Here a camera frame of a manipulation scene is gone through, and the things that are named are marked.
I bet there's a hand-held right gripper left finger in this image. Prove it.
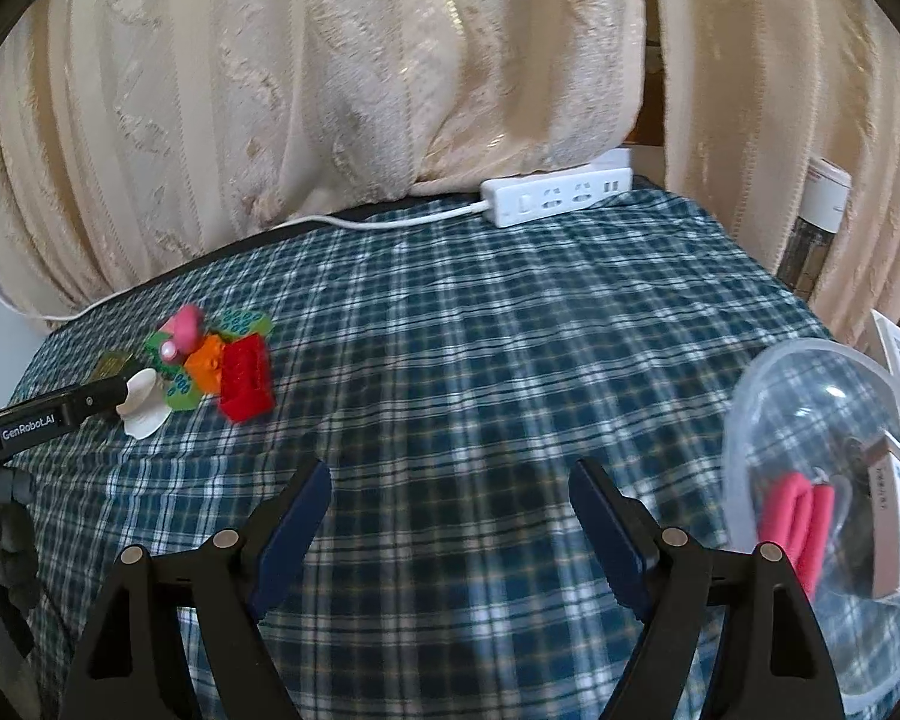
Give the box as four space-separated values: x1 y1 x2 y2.
64 457 335 720

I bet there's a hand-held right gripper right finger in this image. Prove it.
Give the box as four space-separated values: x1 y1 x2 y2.
570 457 848 720

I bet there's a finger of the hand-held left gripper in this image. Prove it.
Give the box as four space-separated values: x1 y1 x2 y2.
0 375 132 470

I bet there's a dark green box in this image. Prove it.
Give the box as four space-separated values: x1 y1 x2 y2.
90 350 132 383

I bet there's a white tape roll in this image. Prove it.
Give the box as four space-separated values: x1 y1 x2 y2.
116 369 175 437

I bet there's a red toy block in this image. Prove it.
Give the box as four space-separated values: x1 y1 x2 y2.
217 334 275 422

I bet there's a pink round toy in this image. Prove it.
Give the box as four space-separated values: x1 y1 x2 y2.
156 305 205 362

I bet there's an orange toy block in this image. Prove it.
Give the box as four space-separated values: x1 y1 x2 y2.
184 336 230 395

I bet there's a green dotted box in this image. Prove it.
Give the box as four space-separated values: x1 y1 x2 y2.
144 306 275 412

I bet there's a clear plastic bowl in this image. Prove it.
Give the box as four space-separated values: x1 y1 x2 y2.
722 337 900 706

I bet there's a person's left hand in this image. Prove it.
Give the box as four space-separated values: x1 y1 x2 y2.
0 469 42 612

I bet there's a pink curved toy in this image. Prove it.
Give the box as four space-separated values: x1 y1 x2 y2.
757 474 837 605

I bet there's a blue plaid tablecloth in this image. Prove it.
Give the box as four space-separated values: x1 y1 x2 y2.
4 172 871 720

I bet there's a tan and white box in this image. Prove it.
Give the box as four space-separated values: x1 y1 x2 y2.
866 435 900 601

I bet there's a white power strip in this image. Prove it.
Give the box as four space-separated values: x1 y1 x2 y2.
480 165 635 230

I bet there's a cream patterned curtain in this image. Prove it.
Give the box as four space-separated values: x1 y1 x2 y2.
0 0 650 331

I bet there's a white tower heater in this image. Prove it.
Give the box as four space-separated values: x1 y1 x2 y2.
776 156 852 297

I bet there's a cream striped curtain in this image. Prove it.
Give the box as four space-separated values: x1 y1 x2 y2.
649 0 900 361

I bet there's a white power cable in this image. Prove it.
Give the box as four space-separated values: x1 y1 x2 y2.
0 199 496 320

